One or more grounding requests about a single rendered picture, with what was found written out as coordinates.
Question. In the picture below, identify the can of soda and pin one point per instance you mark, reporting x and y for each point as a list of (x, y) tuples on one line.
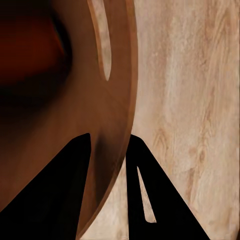
[(31, 45)]

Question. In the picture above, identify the trash can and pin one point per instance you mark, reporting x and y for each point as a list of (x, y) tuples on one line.
[(39, 116)]

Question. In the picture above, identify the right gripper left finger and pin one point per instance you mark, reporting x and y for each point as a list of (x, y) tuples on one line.
[(48, 208)]

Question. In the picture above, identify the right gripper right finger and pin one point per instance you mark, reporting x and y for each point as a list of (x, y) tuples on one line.
[(175, 221)]

